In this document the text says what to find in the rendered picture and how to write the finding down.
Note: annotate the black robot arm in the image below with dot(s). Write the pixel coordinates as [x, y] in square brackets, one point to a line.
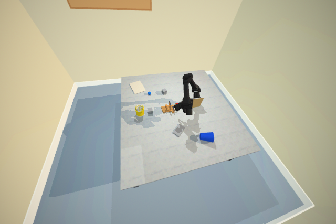
[186, 101]

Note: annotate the blue cylinder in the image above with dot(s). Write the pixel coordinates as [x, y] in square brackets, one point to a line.
[207, 137]

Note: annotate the yellow mug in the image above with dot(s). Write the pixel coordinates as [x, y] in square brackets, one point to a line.
[139, 110]

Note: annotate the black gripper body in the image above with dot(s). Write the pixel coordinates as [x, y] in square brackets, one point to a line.
[178, 106]

